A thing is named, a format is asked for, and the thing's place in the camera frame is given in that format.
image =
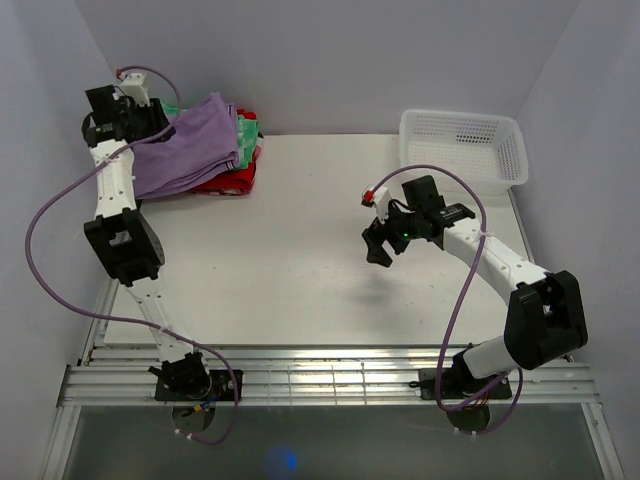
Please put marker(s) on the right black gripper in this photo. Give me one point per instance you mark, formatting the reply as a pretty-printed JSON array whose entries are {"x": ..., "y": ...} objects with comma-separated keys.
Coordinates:
[{"x": 376, "y": 234}]

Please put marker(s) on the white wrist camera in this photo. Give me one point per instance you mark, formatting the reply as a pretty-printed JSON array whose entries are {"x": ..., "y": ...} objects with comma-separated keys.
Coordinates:
[
  {"x": 379, "y": 199},
  {"x": 135, "y": 86}
]

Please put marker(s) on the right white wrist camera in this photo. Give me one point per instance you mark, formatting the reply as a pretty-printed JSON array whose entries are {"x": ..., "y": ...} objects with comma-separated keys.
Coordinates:
[{"x": 379, "y": 199}]

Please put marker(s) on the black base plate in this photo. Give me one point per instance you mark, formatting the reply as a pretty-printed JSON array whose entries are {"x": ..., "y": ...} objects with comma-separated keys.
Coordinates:
[
  {"x": 219, "y": 387},
  {"x": 452, "y": 389}
]

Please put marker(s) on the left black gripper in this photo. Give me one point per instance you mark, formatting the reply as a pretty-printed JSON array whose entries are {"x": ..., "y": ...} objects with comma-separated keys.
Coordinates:
[{"x": 155, "y": 114}]

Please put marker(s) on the purple trousers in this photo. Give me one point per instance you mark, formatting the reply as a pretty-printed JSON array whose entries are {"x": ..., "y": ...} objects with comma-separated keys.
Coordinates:
[{"x": 159, "y": 170}]

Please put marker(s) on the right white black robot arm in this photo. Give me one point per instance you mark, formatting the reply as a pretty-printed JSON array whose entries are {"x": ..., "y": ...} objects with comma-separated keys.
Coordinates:
[{"x": 545, "y": 316}]

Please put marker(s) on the white perforated plastic basket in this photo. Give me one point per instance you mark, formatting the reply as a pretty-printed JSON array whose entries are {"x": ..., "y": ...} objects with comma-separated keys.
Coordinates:
[{"x": 486, "y": 151}]

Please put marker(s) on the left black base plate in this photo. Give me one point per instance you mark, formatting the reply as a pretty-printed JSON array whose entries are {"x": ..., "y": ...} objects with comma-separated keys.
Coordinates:
[{"x": 219, "y": 387}]

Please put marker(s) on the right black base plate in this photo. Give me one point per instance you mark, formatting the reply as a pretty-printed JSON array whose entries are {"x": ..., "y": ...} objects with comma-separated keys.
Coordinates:
[{"x": 452, "y": 389}]

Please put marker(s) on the aluminium rail frame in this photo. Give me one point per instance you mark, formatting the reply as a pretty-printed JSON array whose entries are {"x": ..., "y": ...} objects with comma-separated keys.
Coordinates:
[{"x": 276, "y": 282}]

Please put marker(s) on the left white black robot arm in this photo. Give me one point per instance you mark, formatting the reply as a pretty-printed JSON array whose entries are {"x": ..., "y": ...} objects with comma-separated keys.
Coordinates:
[{"x": 126, "y": 245}]

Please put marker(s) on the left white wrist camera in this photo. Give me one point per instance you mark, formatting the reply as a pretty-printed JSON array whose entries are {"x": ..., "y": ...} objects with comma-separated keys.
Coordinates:
[{"x": 135, "y": 86}]

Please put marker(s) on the green white patterned folded garment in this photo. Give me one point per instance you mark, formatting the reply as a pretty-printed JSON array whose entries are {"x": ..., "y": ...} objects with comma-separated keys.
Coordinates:
[{"x": 214, "y": 137}]

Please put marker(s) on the red folded garment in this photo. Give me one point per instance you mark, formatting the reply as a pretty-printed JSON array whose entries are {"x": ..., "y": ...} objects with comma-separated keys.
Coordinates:
[{"x": 238, "y": 181}]

